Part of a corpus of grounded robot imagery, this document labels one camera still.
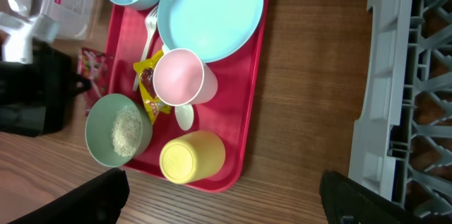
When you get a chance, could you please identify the red snack wrapper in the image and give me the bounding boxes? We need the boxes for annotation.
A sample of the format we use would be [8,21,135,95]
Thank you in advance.
[77,47,113,116]

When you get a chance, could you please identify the yellow snack wrapper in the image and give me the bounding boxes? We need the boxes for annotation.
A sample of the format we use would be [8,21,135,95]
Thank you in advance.
[133,50,172,124]

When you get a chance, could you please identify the red plastic tray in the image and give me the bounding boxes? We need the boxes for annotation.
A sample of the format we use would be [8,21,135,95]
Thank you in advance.
[105,5,266,193]

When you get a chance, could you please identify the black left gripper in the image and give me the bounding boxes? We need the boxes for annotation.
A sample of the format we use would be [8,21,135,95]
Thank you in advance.
[1,40,91,137]

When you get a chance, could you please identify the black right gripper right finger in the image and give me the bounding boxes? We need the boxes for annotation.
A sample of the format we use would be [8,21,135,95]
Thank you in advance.
[319,170,451,224]

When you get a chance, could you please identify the yellow plastic cup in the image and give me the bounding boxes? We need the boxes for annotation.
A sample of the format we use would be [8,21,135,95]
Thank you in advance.
[159,131,226,184]

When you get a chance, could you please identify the pink plastic cup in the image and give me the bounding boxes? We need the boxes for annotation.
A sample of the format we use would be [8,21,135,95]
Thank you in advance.
[153,49,218,107]

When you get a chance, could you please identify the white rice grains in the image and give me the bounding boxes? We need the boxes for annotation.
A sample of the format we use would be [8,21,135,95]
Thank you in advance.
[112,105,141,157]

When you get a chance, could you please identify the light blue plate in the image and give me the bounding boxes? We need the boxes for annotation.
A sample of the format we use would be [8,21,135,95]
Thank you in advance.
[157,0,264,63]

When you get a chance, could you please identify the white plastic spoon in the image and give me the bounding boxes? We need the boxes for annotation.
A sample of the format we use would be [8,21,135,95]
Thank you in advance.
[161,43,195,132]

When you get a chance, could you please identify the grey dishwasher rack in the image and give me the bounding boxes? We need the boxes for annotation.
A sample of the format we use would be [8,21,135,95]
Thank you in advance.
[348,0,451,218]

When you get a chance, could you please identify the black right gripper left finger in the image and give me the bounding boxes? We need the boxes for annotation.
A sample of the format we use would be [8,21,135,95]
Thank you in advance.
[12,167,130,224]

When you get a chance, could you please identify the green bowl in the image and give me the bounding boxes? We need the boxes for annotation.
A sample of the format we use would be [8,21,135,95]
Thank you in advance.
[85,93,153,167]

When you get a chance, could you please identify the white plastic fork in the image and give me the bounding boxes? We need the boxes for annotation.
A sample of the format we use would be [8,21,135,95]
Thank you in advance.
[132,4,160,92]

